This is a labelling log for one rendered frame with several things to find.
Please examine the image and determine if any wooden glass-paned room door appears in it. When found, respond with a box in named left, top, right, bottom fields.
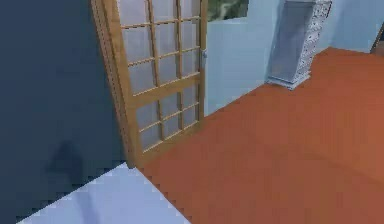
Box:
left=90, top=0, right=210, bottom=169

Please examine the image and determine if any window with green view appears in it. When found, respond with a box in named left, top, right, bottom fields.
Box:
left=207, top=0, right=250, bottom=23

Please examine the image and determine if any dark brown furniture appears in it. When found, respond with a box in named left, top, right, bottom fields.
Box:
left=369, top=22, right=384, bottom=57

